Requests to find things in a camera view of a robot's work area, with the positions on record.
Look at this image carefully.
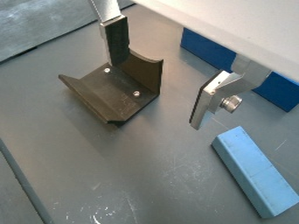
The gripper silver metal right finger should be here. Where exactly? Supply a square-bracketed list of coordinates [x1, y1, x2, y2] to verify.
[190, 54, 273, 130]

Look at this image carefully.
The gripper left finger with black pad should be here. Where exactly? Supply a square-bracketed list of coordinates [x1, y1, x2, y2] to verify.
[88, 0, 130, 66]

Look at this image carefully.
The light blue rectangular block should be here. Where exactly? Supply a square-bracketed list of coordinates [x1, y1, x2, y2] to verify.
[211, 126, 299, 219]

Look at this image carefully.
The dark blue shape board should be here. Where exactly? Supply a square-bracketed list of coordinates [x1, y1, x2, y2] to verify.
[182, 28, 299, 112]

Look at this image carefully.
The black curved fixture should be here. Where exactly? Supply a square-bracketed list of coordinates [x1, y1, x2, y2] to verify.
[59, 52, 164, 125]

